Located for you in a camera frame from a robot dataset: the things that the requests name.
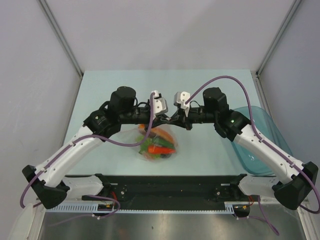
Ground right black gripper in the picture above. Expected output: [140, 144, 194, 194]
[168, 105, 217, 131]

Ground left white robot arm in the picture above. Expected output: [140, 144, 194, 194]
[20, 86, 168, 210]

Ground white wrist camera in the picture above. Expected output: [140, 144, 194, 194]
[173, 91, 191, 117]
[150, 90, 169, 118]

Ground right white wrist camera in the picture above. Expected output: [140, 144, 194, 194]
[173, 91, 191, 117]

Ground green toy chili pepper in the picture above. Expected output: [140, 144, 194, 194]
[151, 137, 175, 149]

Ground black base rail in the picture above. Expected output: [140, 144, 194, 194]
[63, 173, 261, 217]

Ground blue plastic food tray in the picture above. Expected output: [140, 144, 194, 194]
[226, 105, 294, 177]

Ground dark purple toy fruit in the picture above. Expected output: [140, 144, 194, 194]
[160, 153, 173, 159]

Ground red toy carrot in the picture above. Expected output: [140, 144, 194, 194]
[139, 138, 176, 155]

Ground aluminium frame profile right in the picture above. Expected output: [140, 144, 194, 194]
[251, 72, 320, 240]

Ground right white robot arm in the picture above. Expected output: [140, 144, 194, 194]
[170, 87, 319, 210]

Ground white slotted cable duct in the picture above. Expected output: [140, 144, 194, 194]
[46, 201, 237, 215]

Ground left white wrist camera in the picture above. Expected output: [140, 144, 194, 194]
[150, 90, 169, 118]

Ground clear zip top bag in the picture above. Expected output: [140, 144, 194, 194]
[112, 124, 178, 162]

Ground green toy grapes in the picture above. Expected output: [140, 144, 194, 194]
[143, 152, 162, 161]

